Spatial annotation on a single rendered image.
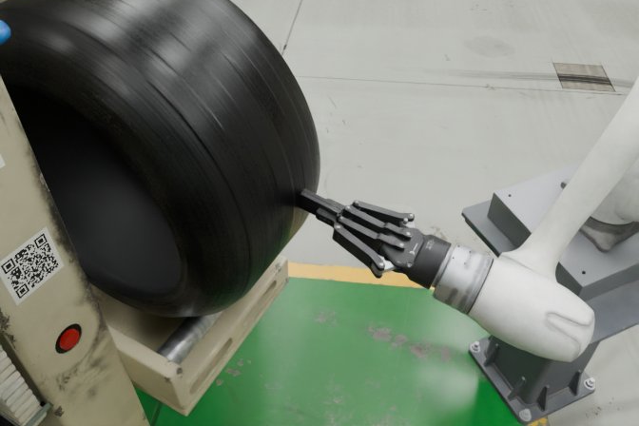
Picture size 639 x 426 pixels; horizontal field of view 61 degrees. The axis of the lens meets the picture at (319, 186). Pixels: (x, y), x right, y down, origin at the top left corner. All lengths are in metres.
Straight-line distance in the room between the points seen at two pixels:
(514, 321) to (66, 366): 0.64
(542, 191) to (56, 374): 1.26
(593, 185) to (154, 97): 0.64
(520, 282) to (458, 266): 0.08
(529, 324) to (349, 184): 1.98
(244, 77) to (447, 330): 1.58
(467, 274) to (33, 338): 0.59
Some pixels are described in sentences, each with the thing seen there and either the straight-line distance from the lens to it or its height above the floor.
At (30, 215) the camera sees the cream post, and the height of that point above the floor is 1.29.
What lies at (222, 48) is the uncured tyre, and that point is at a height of 1.41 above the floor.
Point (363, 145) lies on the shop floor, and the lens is 2.95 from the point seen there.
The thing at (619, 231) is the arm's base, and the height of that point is 0.77.
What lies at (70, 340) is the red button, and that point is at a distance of 0.90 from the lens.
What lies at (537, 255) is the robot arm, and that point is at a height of 1.09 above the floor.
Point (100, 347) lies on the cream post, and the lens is 0.96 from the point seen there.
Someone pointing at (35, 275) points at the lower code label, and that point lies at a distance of 0.80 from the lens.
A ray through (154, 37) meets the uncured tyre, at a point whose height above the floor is 1.44.
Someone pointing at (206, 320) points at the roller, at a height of 0.91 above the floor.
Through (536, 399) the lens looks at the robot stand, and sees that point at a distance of 2.06.
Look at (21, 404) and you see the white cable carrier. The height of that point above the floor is 1.01.
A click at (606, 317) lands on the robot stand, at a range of 1.52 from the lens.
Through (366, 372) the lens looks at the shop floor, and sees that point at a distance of 2.03.
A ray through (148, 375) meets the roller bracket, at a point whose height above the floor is 0.92.
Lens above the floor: 1.75
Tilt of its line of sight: 41 degrees down
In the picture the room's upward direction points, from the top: straight up
